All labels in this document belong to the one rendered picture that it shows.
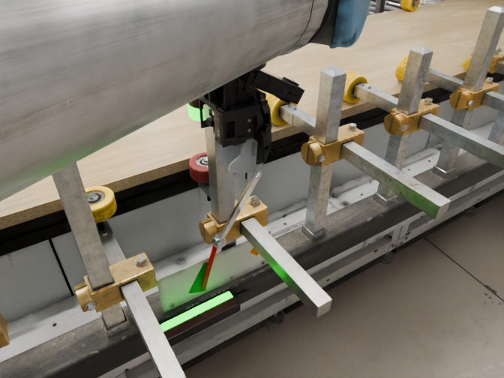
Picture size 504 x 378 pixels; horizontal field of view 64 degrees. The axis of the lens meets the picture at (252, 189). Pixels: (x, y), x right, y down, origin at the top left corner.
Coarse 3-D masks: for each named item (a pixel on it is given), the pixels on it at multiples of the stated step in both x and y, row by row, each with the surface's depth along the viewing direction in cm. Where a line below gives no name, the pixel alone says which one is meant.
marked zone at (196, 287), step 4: (204, 264) 81; (204, 268) 81; (200, 272) 81; (204, 272) 82; (196, 276) 81; (200, 276) 82; (196, 280) 82; (200, 280) 83; (196, 284) 83; (200, 284) 83; (192, 288) 83; (196, 288) 83; (200, 288) 84; (204, 288) 85; (188, 292) 83; (192, 292) 83
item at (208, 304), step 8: (224, 296) 85; (232, 296) 85; (200, 304) 83; (208, 304) 83; (216, 304) 83; (192, 312) 82; (200, 312) 82; (168, 320) 80; (176, 320) 80; (184, 320) 80; (168, 328) 79
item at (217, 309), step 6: (228, 300) 84; (234, 300) 84; (216, 306) 83; (222, 306) 83; (228, 306) 83; (204, 312) 82; (210, 312) 82; (216, 312) 82; (192, 318) 81; (198, 318) 81; (204, 318) 81; (180, 324) 80; (186, 324) 80; (192, 324) 80; (168, 330) 78; (174, 330) 78; (180, 330) 78; (168, 336) 77
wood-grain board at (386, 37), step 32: (448, 0) 221; (480, 0) 221; (384, 32) 171; (416, 32) 171; (448, 32) 171; (288, 64) 140; (320, 64) 140; (352, 64) 140; (384, 64) 140; (448, 64) 140; (160, 128) 103; (192, 128) 103; (288, 128) 104; (96, 160) 91; (128, 160) 91; (160, 160) 91; (32, 192) 81; (0, 224) 76
